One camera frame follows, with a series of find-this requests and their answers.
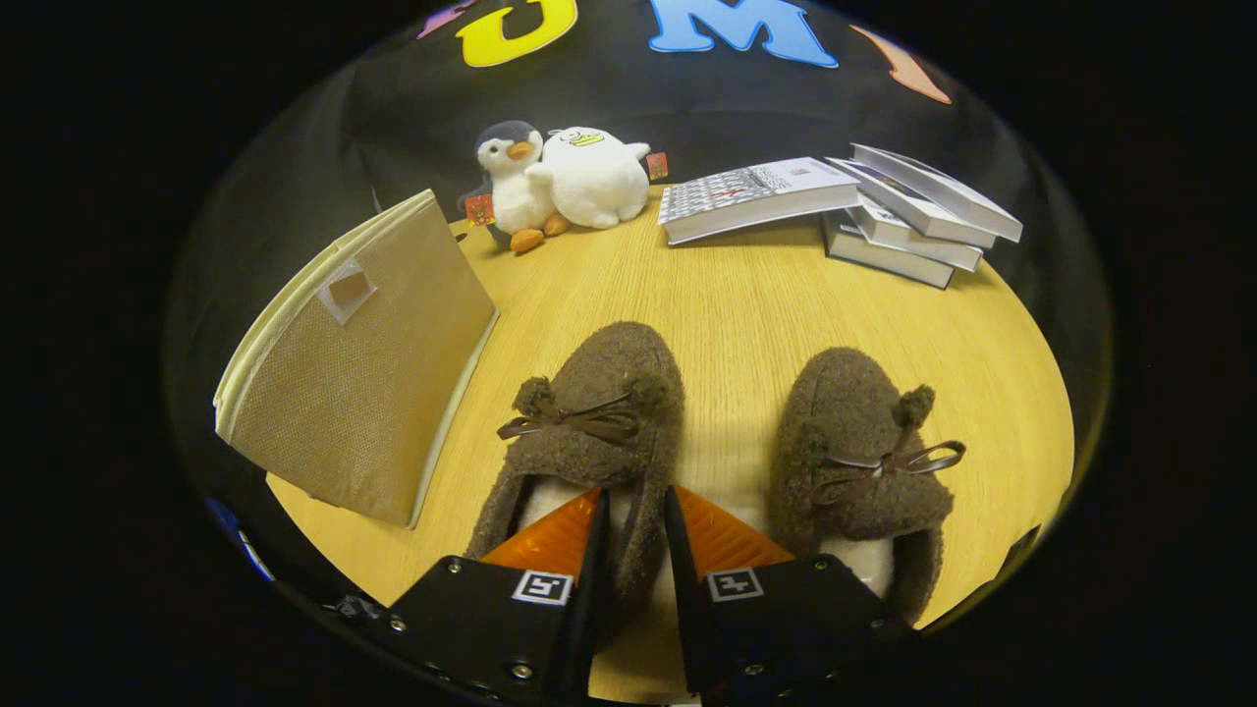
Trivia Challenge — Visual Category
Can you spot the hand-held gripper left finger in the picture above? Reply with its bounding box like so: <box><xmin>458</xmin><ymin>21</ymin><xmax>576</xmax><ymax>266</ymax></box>
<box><xmin>388</xmin><ymin>488</ymin><xmax>612</xmax><ymax>704</ymax></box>

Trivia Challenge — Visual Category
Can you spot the white duck plush toy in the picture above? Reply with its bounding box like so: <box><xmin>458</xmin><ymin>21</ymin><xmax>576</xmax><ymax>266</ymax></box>
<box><xmin>530</xmin><ymin>126</ymin><xmax>669</xmax><ymax>230</ymax></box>

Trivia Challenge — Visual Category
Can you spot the white book patterned cover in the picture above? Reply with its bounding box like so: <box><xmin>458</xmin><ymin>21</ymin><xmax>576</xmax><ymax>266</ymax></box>
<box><xmin>658</xmin><ymin>157</ymin><xmax>862</xmax><ymax>246</ymax></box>

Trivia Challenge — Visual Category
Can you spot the beige fabric storage box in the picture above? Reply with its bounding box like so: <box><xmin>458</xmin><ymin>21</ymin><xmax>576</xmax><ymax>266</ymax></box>
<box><xmin>213</xmin><ymin>190</ymin><xmax>500</xmax><ymax>529</ymax></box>

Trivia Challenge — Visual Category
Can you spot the grey paperback book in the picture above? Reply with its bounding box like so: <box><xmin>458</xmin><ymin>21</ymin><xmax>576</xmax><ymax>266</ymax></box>
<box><xmin>823</xmin><ymin>211</ymin><xmax>956</xmax><ymax>290</ymax></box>

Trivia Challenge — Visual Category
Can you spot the white book dark photo cover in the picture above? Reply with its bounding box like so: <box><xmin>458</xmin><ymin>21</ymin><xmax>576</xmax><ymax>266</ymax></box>
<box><xmin>849</xmin><ymin>143</ymin><xmax>1024</xmax><ymax>244</ymax></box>

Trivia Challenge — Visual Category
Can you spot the white paperback book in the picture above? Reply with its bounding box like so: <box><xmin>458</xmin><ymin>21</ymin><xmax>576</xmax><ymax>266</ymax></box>
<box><xmin>859</xmin><ymin>201</ymin><xmax>985</xmax><ymax>273</ymax></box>

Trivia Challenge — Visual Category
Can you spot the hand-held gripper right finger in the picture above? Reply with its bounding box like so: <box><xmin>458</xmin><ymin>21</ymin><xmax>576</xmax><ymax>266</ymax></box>
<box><xmin>665</xmin><ymin>486</ymin><xmax>920</xmax><ymax>698</ymax></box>

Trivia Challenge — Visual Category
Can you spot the penguin plush toy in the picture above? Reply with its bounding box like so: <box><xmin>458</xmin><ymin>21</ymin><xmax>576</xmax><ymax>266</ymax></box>
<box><xmin>457</xmin><ymin>120</ymin><xmax>571</xmax><ymax>254</ymax></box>

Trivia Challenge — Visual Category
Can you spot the brown fuzzy shoe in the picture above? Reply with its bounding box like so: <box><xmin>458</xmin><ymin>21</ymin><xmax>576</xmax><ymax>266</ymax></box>
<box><xmin>465</xmin><ymin>321</ymin><xmax>685</xmax><ymax>629</ymax></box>
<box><xmin>766</xmin><ymin>347</ymin><xmax>967</xmax><ymax>626</ymax></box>

